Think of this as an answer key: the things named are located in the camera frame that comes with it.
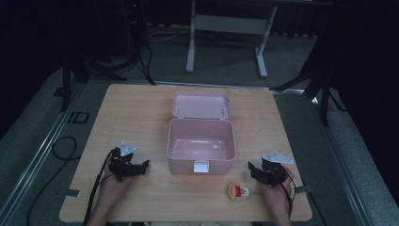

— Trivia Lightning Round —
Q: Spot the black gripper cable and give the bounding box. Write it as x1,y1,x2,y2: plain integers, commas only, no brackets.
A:
82,150,115,226
275,170,297,219

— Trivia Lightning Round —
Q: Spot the pink storage box with lid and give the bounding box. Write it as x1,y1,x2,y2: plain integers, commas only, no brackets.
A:
166,90,237,176

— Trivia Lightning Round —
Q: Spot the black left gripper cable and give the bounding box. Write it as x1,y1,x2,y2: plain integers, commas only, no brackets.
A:
82,150,115,226

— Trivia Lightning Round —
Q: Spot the person's left hand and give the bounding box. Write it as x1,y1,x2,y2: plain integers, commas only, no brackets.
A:
99,153,135,205

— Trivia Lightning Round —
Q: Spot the thin black cable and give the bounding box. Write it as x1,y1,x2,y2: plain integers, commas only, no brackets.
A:
136,45,157,87

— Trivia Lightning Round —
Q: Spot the pale floor cable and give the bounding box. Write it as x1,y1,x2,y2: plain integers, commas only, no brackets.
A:
146,27,193,44

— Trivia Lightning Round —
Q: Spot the black floor cable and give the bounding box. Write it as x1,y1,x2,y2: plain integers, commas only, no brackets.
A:
26,136,79,226

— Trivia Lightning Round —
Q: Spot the person's right hand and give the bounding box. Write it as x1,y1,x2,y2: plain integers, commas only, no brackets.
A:
261,167,296,215

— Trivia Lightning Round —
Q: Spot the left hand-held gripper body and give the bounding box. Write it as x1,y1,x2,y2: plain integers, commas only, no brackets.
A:
108,140,143,183

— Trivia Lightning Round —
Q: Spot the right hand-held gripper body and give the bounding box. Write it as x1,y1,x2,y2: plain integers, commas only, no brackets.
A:
261,150,295,188

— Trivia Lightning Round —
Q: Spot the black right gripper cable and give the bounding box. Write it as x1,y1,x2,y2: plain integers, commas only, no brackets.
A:
275,170,297,219

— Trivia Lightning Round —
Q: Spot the black tripod stand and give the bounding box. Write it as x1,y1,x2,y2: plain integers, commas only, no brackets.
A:
60,51,128,113
270,60,348,127

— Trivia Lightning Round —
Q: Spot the black computer tower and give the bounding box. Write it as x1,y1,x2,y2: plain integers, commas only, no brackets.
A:
122,0,148,62

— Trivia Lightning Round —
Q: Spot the white desk frame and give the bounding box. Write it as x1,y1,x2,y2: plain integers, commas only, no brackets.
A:
185,0,279,79

